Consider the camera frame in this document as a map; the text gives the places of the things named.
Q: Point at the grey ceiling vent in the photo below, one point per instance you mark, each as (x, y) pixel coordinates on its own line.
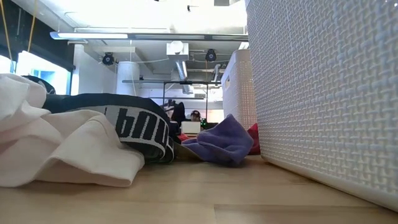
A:
(221, 2)

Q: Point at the white plastic laundry basket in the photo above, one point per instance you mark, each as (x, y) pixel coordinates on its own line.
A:
(239, 87)
(326, 93)

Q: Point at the purple fleece cloth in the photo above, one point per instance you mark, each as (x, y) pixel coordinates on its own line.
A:
(224, 143)

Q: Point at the black ceiling spotlight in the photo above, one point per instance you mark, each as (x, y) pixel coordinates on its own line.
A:
(211, 55)
(108, 59)

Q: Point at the dark clothes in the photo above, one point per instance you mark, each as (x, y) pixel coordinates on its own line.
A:
(140, 127)

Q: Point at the black metal rack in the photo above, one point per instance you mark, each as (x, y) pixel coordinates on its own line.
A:
(186, 82)

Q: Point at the bright window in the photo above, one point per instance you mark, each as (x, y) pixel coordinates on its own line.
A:
(43, 67)

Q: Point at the black fabric lump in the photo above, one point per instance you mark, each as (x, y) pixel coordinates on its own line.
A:
(34, 80)

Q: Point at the white garment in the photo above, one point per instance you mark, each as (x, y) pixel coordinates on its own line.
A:
(77, 149)

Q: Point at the white ventilation box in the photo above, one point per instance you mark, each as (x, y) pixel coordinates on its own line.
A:
(177, 48)

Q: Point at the silver duct pipe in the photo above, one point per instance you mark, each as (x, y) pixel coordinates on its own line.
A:
(181, 70)

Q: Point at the white round column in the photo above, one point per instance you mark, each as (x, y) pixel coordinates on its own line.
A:
(127, 77)

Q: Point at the coral red garment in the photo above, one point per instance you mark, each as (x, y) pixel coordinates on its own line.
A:
(254, 140)

